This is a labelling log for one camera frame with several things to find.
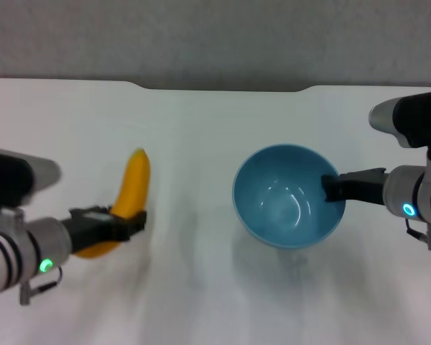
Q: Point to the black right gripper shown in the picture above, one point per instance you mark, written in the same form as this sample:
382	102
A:
364	187

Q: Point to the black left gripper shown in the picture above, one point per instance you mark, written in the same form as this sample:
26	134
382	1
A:
88	230

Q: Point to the yellow banana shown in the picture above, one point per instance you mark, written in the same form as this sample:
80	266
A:
134	183

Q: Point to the blue plastic bowl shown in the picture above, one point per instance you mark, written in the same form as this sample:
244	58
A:
280	208

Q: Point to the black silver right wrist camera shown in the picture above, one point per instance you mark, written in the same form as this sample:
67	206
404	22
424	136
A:
409	118

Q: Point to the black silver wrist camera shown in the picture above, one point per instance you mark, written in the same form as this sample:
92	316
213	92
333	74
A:
409	118
10	176

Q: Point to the white left camera bracket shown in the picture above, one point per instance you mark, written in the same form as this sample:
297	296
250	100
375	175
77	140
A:
7	217

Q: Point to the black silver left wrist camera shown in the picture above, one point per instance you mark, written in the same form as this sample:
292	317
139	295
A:
10	176

